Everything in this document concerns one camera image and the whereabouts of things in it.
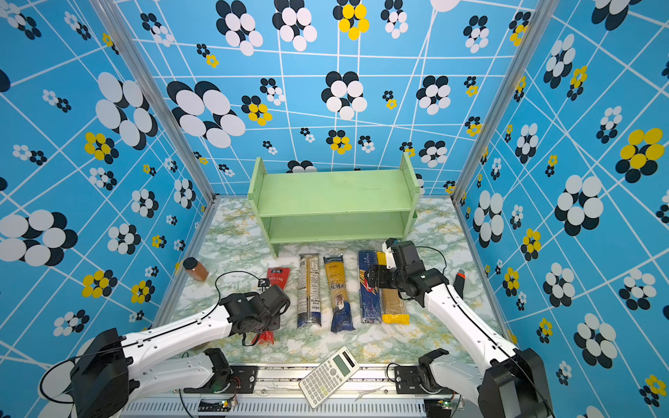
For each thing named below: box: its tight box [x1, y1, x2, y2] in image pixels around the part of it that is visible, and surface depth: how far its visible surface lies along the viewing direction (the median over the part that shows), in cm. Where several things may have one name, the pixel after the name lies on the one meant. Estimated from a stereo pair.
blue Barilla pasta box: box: [358, 249, 382, 324], surface depth 88 cm
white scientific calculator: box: [298, 345, 360, 410], surface depth 75 cm
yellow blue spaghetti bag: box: [323, 253, 357, 333], surface depth 89 cm
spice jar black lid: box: [182, 256, 210, 282], surface depth 90 cm
